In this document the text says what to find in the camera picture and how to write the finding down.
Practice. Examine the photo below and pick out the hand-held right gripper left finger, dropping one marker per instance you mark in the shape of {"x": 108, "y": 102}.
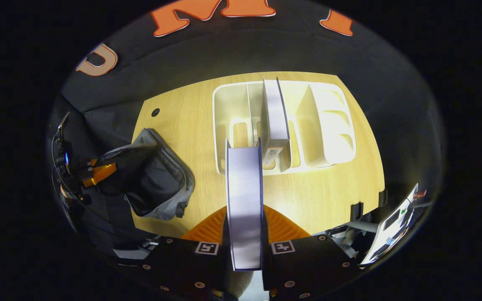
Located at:
{"x": 182, "y": 267}

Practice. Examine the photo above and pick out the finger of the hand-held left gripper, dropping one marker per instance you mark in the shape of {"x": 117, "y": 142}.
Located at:
{"x": 101, "y": 174}
{"x": 91, "y": 164}

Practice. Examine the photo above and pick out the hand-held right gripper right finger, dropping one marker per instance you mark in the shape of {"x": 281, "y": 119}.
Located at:
{"x": 308, "y": 267}

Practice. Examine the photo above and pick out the grey schoolbag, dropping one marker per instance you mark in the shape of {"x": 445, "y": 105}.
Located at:
{"x": 157, "y": 179}

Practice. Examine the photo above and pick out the white book with blue cover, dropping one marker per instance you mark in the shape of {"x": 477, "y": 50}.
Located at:
{"x": 244, "y": 200}

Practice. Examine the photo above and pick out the white plastic bookshelf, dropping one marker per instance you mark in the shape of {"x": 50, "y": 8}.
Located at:
{"x": 329, "y": 125}

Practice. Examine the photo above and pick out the white book with portrait cover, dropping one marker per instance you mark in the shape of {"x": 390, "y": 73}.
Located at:
{"x": 275, "y": 121}

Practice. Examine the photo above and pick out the black table clamp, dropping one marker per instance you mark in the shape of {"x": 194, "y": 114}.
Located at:
{"x": 383, "y": 197}
{"x": 357, "y": 211}

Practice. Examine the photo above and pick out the white device panel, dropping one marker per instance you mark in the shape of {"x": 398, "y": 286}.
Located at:
{"x": 391, "y": 228}

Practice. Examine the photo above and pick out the small red clip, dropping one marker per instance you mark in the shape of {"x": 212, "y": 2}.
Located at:
{"x": 419, "y": 193}

